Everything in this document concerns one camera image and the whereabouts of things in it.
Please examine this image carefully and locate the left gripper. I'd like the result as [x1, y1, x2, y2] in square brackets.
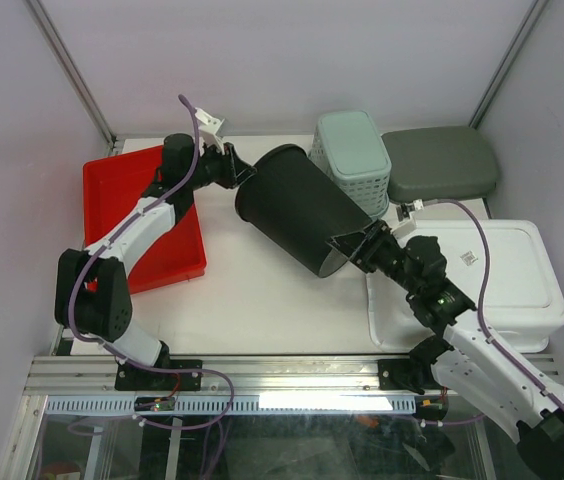
[188, 139, 258, 191]

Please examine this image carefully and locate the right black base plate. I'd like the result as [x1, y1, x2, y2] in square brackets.
[377, 358, 436, 395]

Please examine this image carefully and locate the right aluminium frame post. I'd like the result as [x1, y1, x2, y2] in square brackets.
[468, 0, 551, 130]

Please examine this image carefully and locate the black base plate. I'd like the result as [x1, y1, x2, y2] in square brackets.
[114, 358, 202, 392]
[377, 358, 436, 395]

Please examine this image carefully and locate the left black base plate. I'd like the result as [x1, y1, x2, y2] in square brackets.
[114, 358, 202, 392]

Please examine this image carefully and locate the left aluminium frame post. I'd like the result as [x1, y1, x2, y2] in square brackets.
[23, 0, 118, 154]

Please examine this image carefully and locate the red plastic tray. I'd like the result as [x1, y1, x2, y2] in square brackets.
[83, 146, 207, 294]

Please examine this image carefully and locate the light blue perforated basket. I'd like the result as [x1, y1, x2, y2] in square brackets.
[309, 110, 392, 219]

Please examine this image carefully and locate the aluminium frame post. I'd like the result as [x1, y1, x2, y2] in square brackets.
[23, 0, 118, 154]
[468, 0, 551, 130]

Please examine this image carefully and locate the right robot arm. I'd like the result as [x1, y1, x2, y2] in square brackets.
[329, 221, 564, 479]

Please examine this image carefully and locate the grey-green plastic tray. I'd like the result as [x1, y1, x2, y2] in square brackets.
[382, 126, 500, 203]

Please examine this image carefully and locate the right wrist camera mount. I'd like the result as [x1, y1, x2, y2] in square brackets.
[391, 199, 425, 239]

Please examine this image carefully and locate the white slotted cable duct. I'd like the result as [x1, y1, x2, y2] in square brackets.
[46, 392, 416, 416]

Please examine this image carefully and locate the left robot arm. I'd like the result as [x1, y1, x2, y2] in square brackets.
[55, 134, 256, 389]

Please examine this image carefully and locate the aluminium mounting rail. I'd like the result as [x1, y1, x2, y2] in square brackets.
[24, 352, 561, 397]

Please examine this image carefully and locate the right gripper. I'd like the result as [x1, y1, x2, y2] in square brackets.
[324, 218, 420, 296]

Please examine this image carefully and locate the black plastic bucket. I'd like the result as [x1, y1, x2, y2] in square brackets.
[235, 144, 372, 278]

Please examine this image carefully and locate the white plastic tub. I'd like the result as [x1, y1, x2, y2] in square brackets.
[367, 220, 564, 353]

